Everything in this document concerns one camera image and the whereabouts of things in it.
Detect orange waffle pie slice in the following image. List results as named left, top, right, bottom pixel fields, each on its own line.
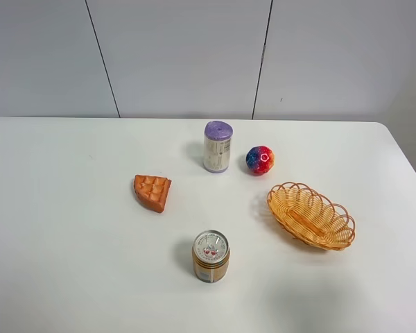
left=133, top=175, right=171, bottom=213

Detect orange drink can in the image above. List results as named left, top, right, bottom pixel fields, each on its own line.
left=191, top=230, right=230, bottom=283

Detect red blue galaxy ball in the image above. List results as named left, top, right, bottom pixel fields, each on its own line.
left=245, top=146, right=275, bottom=176

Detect orange wicker basket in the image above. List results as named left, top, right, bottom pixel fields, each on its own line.
left=266, top=182, right=356, bottom=251

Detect purple roll with label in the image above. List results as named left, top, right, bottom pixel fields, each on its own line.
left=203, top=121, right=233, bottom=173

